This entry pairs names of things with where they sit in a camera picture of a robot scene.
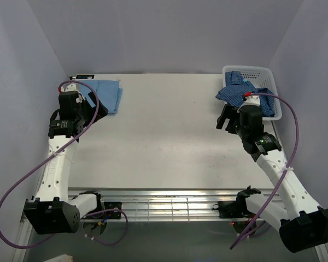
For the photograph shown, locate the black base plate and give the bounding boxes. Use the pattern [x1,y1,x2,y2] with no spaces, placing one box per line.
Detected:
[212,201,244,219]
[98,201,122,219]

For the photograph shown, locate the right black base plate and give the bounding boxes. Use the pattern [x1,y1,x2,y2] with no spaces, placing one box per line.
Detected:
[212,201,244,219]

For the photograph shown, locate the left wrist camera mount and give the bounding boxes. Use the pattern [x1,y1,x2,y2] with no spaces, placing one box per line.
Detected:
[57,83,86,104]

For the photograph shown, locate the small black label device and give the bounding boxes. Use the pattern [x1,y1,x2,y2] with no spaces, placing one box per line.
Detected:
[75,74,95,80]

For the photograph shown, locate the blue plaid long sleeve shirt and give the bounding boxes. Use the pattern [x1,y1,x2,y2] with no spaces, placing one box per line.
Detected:
[215,71,276,117]

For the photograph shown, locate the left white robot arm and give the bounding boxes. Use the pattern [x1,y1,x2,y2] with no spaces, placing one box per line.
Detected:
[24,91,108,235]

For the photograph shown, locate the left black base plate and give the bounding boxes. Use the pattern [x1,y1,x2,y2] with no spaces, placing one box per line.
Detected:
[98,201,122,219]

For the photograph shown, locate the white plastic basket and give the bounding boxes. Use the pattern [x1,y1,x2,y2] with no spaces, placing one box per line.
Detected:
[222,65,282,121]

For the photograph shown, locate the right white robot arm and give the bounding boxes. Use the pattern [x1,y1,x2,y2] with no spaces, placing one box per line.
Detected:
[216,104,328,253]

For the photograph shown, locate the folded light blue shirt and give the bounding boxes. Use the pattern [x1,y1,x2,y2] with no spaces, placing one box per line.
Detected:
[82,80,122,115]

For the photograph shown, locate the aluminium rail frame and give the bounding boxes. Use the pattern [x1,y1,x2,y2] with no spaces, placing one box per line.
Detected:
[13,190,328,261]

